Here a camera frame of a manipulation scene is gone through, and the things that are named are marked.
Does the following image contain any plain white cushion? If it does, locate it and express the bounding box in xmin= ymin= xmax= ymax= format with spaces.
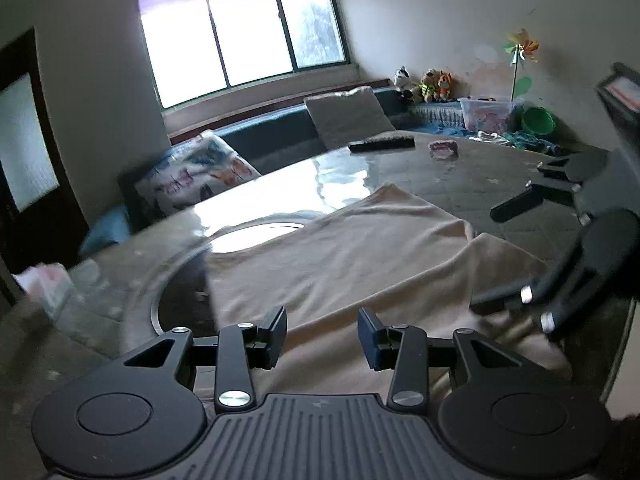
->
xmin=303 ymin=86 xmax=397 ymax=150

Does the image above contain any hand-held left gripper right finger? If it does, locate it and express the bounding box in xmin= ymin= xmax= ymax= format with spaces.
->
xmin=358 ymin=306 xmax=533 ymax=411

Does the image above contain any green plastic basin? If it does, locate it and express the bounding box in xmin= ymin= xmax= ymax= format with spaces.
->
xmin=521 ymin=106 xmax=557 ymax=136

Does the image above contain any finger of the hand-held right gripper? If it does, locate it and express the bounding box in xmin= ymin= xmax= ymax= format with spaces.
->
xmin=490 ymin=157 xmax=582 ymax=224
xmin=470 ymin=236 xmax=601 ymax=334

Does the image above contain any black and white plush toy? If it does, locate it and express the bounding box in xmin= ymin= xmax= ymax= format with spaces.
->
xmin=393 ymin=66 xmax=423 ymax=103

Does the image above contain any small pink toy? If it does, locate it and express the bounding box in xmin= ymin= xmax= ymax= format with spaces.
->
xmin=428 ymin=140 xmax=458 ymax=161

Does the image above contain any dark door with frosted glass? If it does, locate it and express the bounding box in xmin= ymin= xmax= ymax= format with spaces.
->
xmin=0 ymin=27 xmax=91 ymax=306

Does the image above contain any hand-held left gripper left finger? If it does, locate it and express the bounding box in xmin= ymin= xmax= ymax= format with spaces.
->
xmin=107 ymin=305 xmax=288 ymax=411

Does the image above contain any colourful pinwheel toy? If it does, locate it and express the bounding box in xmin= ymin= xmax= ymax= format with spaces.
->
xmin=502 ymin=28 xmax=541 ymax=103

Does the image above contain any round inset cooktop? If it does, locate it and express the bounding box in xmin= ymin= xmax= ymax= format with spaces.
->
xmin=125 ymin=217 xmax=308 ymax=346

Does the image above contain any cream knit garment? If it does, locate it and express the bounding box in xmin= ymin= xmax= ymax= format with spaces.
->
xmin=202 ymin=184 xmax=573 ymax=401

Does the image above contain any green patterned cloth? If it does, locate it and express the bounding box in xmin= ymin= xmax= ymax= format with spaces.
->
xmin=502 ymin=130 xmax=561 ymax=156

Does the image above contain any yellow striped plush toy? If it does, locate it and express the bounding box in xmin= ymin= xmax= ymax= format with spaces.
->
xmin=419 ymin=69 xmax=442 ymax=103

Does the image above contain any teal sofa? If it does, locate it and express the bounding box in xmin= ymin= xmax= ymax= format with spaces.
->
xmin=80 ymin=77 xmax=471 ymax=256

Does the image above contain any orange plush toy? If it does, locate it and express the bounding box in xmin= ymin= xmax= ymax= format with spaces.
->
xmin=436 ymin=71 xmax=458 ymax=102

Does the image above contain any black remote control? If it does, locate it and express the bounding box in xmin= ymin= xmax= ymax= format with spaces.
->
xmin=348 ymin=135 xmax=417 ymax=154

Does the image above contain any green framed window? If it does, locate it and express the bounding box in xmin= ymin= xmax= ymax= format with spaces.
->
xmin=132 ymin=0 xmax=351 ymax=111

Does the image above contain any tissue box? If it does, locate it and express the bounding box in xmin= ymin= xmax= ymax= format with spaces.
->
xmin=12 ymin=262 xmax=76 ymax=318

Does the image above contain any butterfly print cushion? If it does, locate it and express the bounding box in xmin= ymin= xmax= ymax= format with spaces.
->
xmin=132 ymin=130 xmax=263 ymax=221

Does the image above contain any clear plastic storage box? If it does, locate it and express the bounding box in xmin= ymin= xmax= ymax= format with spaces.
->
xmin=459 ymin=96 xmax=523 ymax=133

